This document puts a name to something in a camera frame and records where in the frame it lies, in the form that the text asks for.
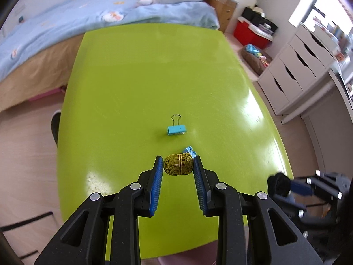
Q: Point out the green topped table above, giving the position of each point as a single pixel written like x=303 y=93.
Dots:
x=144 y=90

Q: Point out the wooden nightstand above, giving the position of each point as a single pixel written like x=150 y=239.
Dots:
x=224 y=10

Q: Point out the pink trash bin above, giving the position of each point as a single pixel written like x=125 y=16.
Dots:
x=203 y=255

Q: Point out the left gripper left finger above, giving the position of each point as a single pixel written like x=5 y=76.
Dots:
x=151 y=182

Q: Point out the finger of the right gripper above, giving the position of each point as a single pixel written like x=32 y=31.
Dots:
x=288 y=204
x=300 y=187

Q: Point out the black round cap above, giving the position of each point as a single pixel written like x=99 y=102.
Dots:
x=278 y=184

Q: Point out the pink box under bed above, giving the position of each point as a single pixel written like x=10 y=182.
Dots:
x=61 y=89

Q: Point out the blue binder clip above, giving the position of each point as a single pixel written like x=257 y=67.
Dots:
x=190 y=150

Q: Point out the red storage box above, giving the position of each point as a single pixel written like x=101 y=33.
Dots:
x=247 y=33

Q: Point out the brown pet bed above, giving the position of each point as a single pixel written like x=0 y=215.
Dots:
x=257 y=59

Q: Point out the teal binder clip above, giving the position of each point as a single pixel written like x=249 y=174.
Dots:
x=176 y=128

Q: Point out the yellow tape roll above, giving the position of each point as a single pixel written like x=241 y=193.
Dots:
x=178 y=164

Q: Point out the white desk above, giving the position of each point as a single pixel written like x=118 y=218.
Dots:
x=326 y=110

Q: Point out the black shoe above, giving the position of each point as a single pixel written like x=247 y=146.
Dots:
x=55 y=123

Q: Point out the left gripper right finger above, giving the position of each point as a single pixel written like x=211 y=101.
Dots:
x=205 y=181

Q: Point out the white drawer unit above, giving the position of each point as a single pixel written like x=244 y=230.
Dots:
x=296 y=70

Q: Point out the bed with blue blanket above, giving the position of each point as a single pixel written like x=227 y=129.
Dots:
x=37 y=56

